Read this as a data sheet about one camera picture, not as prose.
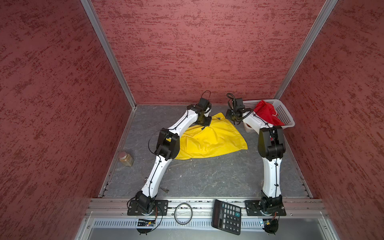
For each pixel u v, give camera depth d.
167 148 0.63
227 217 0.71
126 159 0.82
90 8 0.71
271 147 0.58
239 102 0.83
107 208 0.75
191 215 0.71
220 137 1.01
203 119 0.87
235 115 0.79
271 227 0.69
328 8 0.71
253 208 0.74
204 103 0.83
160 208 0.74
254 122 0.68
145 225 0.72
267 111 0.97
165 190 0.79
